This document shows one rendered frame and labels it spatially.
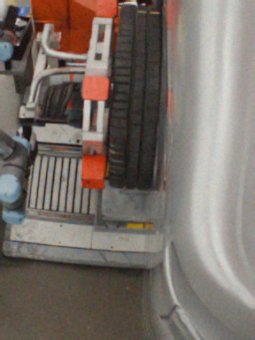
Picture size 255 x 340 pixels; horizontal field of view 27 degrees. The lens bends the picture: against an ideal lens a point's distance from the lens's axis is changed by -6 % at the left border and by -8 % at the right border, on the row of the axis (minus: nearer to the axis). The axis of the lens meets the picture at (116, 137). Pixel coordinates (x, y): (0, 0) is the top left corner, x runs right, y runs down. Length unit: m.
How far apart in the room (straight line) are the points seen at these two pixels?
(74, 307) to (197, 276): 1.65
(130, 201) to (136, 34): 0.96
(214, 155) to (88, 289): 1.69
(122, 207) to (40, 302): 0.60
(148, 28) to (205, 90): 0.79
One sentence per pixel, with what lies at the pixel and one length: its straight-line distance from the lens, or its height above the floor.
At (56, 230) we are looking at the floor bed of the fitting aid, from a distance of 2.53.
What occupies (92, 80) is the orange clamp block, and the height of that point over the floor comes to 1.16.
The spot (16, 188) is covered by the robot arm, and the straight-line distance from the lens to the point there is 1.60.
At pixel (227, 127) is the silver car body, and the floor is 1.68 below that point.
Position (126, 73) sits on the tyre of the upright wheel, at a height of 1.14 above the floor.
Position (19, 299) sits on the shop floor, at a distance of 2.52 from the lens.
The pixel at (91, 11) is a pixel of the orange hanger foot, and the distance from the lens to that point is 2.31.
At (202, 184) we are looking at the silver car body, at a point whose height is 1.64.
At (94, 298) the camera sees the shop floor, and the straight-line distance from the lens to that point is 2.50.
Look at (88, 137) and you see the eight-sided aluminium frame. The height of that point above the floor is 0.97.
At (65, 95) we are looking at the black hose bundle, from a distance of 1.71.
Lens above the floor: 2.42
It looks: 58 degrees down
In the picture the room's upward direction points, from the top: 3 degrees clockwise
